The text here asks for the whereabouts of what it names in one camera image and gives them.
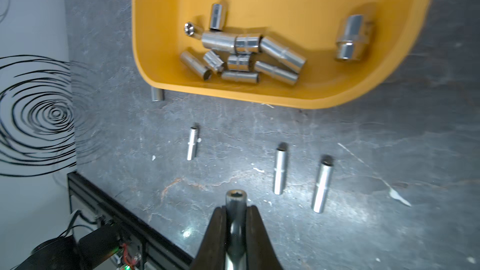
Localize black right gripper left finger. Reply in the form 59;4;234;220
190;207;227;270

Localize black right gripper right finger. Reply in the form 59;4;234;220
246;206;283;270

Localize chrome socket slim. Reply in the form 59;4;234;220
225;189;247;270

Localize chrome socket slim angled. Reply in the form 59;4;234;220
311;156;333;213

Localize thin chrome socket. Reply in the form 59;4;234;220
187;126;199;161
272;147;288;195

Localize chrome socket tall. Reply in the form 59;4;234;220
151;87;165;102

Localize chrome socket bottom long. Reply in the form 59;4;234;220
254;61;298;86

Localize chrome socket long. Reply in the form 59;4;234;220
254;61;298;86
259;36;307;74

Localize chrome socket short lower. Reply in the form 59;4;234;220
227;54;251;72

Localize chrome socket long right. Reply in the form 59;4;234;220
259;36;307;74

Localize chrome socket short ribbed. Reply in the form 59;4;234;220
234;34;263;55

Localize chrome socket big central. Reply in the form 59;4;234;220
201;31;237;54

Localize chrome socket large hex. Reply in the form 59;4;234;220
335;14;375;62

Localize chrome socket tiny hex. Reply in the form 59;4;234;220
184;22;203;40

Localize chrome socket small upright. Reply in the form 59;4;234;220
209;2;227;31

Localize yellow plastic storage box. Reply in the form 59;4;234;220
132;0;430;109

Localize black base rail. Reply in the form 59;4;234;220
67;172;193;270

